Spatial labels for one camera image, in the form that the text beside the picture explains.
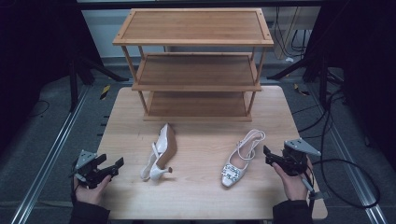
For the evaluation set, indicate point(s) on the three-tier bamboo shoe rack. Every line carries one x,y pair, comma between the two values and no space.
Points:
193,28

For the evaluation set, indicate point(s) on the black metal stand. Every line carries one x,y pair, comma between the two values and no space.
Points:
323,84
73,87

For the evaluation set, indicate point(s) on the yellow and black tape strip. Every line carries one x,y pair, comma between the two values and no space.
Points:
301,90
105,92

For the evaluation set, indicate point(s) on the white high-heel shoe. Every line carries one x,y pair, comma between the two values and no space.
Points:
165,146
233,174

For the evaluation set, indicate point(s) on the person's right hand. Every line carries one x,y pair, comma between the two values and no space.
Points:
295,186

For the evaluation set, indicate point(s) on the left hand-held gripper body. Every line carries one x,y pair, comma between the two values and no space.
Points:
88,172

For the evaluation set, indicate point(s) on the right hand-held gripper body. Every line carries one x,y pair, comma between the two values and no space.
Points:
295,160

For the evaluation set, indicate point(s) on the person's left hand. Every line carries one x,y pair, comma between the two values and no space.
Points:
91,194

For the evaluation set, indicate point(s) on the aluminium floor rail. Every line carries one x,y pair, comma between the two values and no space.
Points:
351,165
46,161

